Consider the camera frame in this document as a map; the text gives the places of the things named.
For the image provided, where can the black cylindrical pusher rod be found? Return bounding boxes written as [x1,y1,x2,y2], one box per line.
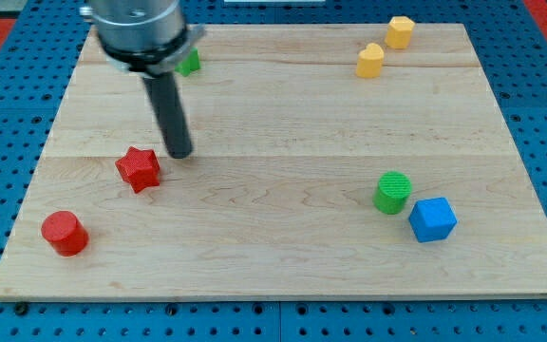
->
[142,72,193,159]

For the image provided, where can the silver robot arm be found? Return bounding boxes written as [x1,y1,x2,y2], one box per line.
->
[79,0,206,159]

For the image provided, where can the blue cube block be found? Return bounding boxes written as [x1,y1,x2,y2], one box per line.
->
[408,197,458,243]

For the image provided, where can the green star block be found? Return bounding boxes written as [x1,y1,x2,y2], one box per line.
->
[175,47,201,77]

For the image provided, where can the red star block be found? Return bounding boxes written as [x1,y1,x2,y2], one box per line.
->
[115,146,160,194]

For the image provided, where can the red cylinder block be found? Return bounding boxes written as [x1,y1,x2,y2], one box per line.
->
[41,211,89,257]

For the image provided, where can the wooden board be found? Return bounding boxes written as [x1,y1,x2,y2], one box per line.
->
[0,24,547,302]

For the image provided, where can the yellow heart block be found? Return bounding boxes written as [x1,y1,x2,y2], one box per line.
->
[355,43,385,79]

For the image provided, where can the yellow hexagon block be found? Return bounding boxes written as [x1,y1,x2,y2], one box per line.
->
[385,16,416,49]

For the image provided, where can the green cylinder block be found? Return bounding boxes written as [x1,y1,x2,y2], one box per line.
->
[372,171,412,215]

